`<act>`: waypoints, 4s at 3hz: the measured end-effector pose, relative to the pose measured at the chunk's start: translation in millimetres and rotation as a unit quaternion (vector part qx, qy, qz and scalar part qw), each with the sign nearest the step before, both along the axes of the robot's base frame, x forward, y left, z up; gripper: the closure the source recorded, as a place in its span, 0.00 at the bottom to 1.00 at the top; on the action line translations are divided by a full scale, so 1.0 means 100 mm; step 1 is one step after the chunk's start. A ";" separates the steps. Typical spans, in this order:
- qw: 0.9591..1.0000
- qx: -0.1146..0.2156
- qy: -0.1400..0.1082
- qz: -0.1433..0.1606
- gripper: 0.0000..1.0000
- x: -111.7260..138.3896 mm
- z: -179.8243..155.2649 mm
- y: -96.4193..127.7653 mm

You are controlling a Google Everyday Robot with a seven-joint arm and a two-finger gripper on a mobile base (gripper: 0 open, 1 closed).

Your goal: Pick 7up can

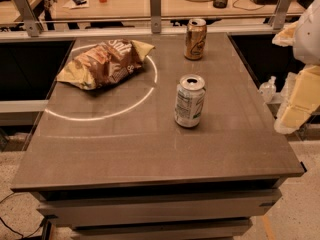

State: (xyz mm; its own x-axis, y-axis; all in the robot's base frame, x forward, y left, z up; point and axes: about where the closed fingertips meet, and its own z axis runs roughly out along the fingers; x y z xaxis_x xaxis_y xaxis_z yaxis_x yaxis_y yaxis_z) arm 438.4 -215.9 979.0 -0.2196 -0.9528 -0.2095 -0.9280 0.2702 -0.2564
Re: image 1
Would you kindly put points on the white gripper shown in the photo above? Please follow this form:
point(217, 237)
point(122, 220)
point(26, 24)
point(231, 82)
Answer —
point(308, 37)

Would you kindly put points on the silver green 7up can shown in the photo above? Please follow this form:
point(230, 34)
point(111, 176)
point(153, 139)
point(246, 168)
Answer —
point(189, 100)

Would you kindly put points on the gold soda can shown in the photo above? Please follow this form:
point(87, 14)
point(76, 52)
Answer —
point(195, 39)

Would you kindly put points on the clear sanitizer bottle left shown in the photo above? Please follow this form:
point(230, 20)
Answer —
point(268, 89)

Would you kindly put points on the black mesh pen cup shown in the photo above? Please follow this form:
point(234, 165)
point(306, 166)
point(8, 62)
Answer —
point(220, 3)

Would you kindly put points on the grey cabinet drawers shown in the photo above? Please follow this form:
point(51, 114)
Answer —
point(183, 212)

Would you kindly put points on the brown chip bag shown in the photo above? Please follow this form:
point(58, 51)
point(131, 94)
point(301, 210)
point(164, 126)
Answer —
point(106, 63)

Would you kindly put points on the metal rail bracket right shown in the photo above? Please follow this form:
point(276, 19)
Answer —
point(278, 19)

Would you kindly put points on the metal rail bracket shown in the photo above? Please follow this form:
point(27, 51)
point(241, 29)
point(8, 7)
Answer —
point(31, 22)
point(155, 16)
point(278, 19)

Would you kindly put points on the metal rail bracket middle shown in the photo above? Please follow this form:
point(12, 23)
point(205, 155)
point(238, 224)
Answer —
point(155, 16)

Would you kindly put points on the metal rail bracket left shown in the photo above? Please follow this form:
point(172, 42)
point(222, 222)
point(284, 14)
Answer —
point(31, 22)

